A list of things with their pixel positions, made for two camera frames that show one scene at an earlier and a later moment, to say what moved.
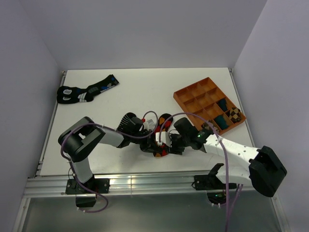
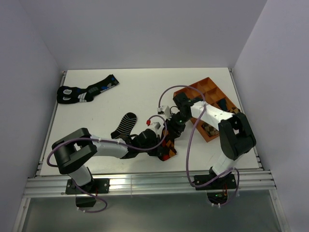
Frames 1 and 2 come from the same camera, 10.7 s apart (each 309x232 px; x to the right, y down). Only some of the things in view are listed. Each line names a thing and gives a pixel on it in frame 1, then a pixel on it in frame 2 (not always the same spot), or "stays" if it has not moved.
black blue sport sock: [68, 94] stays
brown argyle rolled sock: [205, 125] stays
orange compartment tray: [205, 98] stays
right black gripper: [174, 150] to [173, 128]
